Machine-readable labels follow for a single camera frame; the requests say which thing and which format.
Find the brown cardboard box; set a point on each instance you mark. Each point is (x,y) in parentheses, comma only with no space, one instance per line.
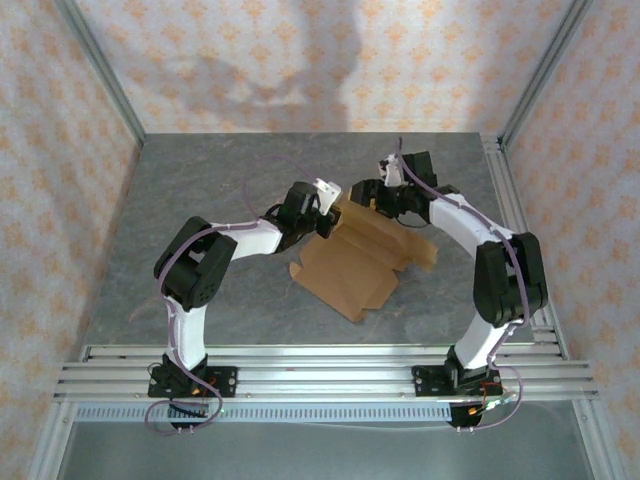
(350,270)

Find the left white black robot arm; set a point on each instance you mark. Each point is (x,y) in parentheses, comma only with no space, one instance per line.
(192,325)

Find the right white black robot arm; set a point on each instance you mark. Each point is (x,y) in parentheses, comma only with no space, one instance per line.
(460,220)

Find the aluminium side rail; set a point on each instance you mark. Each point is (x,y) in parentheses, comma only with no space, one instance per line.
(508,190)

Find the wide aluminium mounting rail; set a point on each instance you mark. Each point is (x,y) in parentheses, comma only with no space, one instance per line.
(325,375)

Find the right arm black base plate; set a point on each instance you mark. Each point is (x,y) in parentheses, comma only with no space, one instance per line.
(425,380)

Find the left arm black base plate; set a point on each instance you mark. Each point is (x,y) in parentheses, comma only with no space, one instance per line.
(225,380)

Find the slanted aluminium frame post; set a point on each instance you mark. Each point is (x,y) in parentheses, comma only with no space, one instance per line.
(547,65)
(101,65)

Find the aluminium frame leg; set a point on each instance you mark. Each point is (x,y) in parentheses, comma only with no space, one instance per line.
(52,445)
(597,440)

